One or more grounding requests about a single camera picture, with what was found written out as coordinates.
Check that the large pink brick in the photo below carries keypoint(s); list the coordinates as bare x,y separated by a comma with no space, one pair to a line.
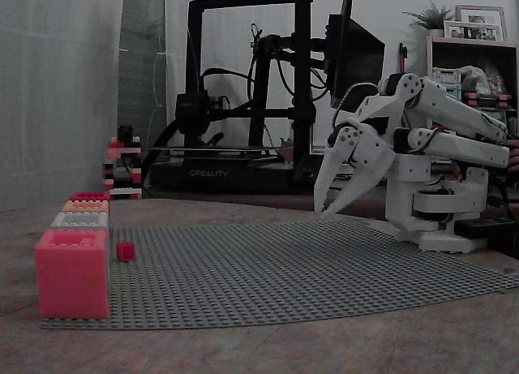
73,280

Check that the white curtain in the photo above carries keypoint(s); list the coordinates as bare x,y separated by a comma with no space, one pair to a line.
57,98

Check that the grey brick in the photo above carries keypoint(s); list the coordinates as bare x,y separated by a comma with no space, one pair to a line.
61,222

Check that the person's hand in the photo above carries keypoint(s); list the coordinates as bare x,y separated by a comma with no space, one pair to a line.
514,154

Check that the black Creality 3D printer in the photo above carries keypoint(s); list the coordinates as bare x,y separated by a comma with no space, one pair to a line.
202,173

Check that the black computer monitor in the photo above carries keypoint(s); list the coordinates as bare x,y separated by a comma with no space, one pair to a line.
357,53

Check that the green storage crate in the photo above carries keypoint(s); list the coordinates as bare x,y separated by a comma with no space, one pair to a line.
455,93

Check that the small white photo frame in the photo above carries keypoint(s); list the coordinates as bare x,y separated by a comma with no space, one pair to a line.
470,32

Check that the orange brick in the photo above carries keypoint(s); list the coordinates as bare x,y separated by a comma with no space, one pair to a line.
85,206

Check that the black and orange case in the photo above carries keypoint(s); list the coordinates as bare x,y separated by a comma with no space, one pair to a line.
486,99

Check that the small red brick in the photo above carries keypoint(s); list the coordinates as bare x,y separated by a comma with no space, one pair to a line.
125,252

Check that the grey studded baseplate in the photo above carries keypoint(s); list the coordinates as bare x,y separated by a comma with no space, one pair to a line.
263,268

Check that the black power strip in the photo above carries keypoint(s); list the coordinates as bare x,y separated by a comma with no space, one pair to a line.
482,228

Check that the red and black pole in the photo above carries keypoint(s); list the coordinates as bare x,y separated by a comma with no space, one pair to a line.
402,57

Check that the crumpled plastic bag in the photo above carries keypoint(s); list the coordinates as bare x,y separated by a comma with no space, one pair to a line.
474,78

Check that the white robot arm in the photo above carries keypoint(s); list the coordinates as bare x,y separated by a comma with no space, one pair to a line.
446,102

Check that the wooden shelf unit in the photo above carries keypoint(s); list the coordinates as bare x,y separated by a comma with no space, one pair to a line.
470,45

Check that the clear storage crate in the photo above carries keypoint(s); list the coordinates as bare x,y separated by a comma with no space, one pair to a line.
446,76

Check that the large white photo frame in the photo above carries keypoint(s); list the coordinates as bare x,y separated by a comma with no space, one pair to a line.
480,13

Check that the red white black brick tower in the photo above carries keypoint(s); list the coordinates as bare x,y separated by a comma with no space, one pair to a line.
123,163

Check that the potted green plant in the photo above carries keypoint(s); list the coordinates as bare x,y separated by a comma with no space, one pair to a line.
431,17

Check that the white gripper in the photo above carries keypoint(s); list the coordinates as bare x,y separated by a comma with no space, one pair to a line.
366,155

